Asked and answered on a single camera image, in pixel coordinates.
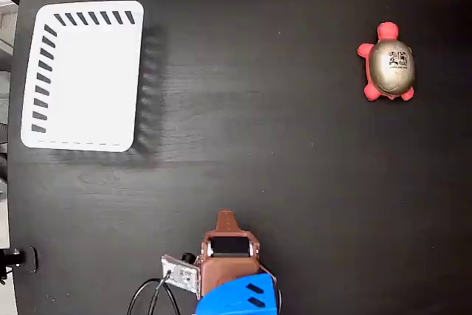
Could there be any white slotted plastic basket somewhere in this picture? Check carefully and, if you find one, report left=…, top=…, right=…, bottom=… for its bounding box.
left=20, top=0, right=145, bottom=153

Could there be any black table clamp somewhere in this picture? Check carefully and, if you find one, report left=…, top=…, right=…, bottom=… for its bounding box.
left=0, top=246, right=40, bottom=274

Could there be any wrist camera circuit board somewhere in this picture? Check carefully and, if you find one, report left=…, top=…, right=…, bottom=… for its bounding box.
left=161, top=252, right=202, bottom=300

